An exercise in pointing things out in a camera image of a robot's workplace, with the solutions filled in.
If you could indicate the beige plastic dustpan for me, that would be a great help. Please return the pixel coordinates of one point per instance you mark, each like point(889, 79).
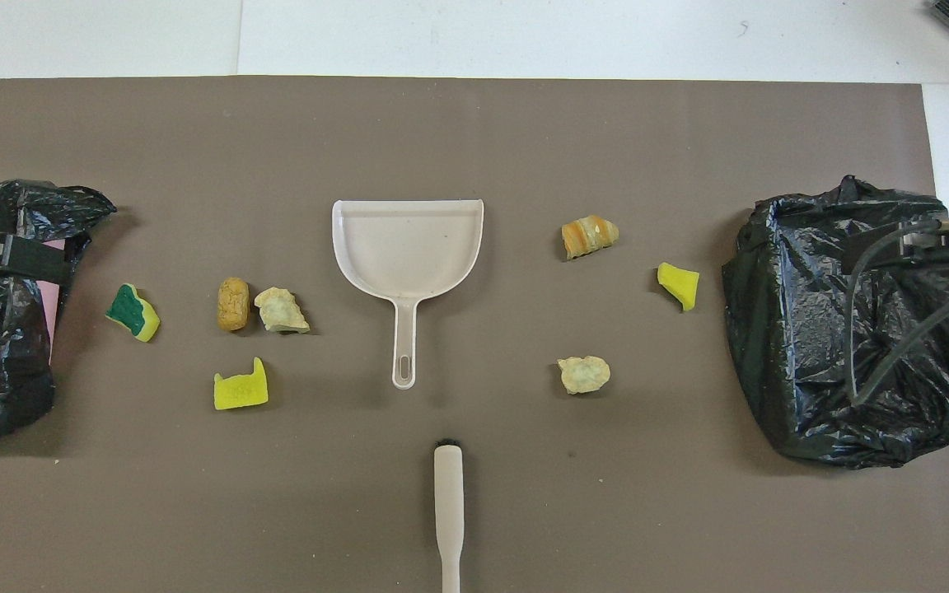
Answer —
point(409, 247)

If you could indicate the orange striped croissant piece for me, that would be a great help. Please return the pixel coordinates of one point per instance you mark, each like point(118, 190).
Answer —
point(588, 236)

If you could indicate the small pale pastry piece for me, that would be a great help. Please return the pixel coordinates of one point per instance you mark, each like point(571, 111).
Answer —
point(583, 375)

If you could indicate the pale flaky croissant piece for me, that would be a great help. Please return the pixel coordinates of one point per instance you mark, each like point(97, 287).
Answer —
point(281, 311)

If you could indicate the beige hand brush black bristles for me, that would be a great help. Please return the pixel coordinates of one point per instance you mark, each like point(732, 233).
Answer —
point(447, 494)

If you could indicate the yellow sponge wedge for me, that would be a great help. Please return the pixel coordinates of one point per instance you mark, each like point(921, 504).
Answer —
point(680, 284)

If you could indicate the brown oblong bread roll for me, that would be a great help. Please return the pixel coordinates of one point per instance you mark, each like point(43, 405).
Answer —
point(233, 303)

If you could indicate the notched yellow sponge piece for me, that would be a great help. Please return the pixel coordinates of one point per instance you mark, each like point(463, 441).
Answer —
point(240, 393)

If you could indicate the green and yellow sponge piece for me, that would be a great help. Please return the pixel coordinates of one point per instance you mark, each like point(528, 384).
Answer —
point(135, 311)

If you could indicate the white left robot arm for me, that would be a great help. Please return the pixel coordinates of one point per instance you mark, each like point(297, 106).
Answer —
point(30, 262)

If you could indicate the black trash bag bin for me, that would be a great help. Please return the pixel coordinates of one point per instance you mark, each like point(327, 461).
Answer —
point(787, 329)

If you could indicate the pink bin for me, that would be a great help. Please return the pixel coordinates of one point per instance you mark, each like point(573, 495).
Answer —
point(48, 313)

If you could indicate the brown table mat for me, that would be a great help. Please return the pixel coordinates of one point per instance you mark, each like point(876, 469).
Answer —
point(524, 132)

